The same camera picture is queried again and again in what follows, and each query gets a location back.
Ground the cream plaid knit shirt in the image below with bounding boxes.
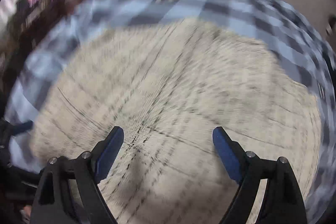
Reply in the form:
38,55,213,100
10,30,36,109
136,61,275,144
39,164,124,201
30,19,321,223

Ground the blue checkered bed sheet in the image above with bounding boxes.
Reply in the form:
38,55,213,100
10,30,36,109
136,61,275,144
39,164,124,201
5,0,335,223

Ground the white security camera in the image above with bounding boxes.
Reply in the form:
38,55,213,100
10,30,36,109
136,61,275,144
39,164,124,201
326,15,336,36

